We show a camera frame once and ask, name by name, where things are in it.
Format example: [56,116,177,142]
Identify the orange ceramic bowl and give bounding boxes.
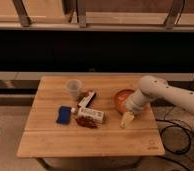
[114,89,134,115]

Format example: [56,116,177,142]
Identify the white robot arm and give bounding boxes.
[120,76,194,128]

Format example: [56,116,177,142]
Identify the white carton box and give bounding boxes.
[75,107,105,124]

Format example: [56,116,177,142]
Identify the black and white box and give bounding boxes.
[78,90,96,107]

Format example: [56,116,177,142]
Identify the dark red snack packet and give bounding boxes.
[76,116,97,129]

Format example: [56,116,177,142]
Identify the wooden table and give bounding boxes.
[17,75,165,158]

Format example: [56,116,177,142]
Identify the clear plastic cup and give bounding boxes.
[66,79,82,100]

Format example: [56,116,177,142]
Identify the blue sponge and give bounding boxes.
[56,106,71,124]

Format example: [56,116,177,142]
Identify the black floor cable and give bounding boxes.
[155,117,194,168]

